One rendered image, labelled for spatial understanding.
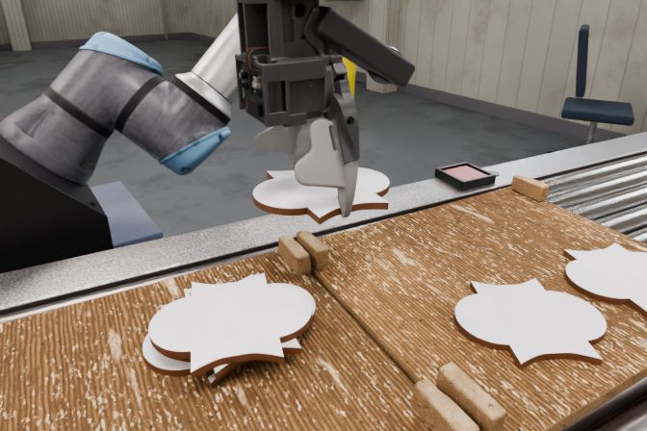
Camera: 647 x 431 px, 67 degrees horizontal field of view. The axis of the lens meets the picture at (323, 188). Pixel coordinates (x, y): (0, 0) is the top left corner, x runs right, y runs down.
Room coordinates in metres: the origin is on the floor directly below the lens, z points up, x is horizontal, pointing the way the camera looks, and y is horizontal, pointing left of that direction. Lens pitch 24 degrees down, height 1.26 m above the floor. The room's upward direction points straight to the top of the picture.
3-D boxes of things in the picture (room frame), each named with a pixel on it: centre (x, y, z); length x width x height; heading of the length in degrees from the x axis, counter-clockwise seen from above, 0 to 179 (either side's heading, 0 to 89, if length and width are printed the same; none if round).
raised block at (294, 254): (0.51, 0.04, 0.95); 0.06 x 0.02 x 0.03; 28
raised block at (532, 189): (0.71, -0.33, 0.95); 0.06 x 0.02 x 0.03; 29
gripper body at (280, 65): (0.45, 0.03, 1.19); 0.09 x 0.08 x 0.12; 118
